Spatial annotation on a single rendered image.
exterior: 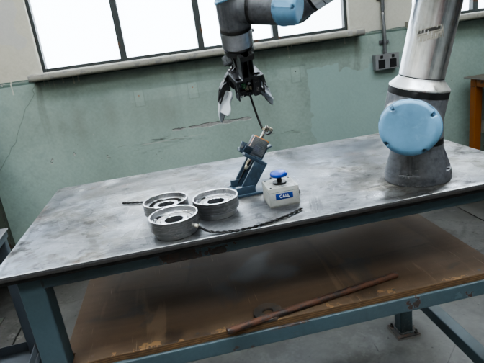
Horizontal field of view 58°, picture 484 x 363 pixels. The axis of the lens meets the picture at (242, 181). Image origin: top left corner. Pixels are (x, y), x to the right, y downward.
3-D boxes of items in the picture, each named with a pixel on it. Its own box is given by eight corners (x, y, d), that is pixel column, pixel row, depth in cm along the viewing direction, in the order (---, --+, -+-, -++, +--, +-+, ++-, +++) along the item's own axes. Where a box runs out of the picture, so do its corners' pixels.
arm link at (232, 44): (214, 28, 103) (246, 18, 105) (218, 46, 106) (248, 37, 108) (226, 39, 98) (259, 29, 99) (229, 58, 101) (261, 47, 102)
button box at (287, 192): (270, 209, 99) (268, 188, 97) (263, 199, 106) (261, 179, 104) (305, 202, 100) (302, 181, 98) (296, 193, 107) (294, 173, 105)
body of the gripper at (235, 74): (238, 104, 108) (231, 59, 100) (226, 89, 114) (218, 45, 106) (266, 94, 109) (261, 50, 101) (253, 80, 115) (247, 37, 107)
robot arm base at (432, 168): (428, 163, 114) (428, 126, 111) (466, 179, 100) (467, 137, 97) (374, 173, 112) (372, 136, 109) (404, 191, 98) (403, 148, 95)
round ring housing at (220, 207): (249, 207, 101) (247, 191, 100) (217, 225, 94) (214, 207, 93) (217, 202, 108) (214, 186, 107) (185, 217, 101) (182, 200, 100)
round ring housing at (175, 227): (141, 239, 92) (137, 222, 91) (171, 220, 101) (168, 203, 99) (181, 245, 87) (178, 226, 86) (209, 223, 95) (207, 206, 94)
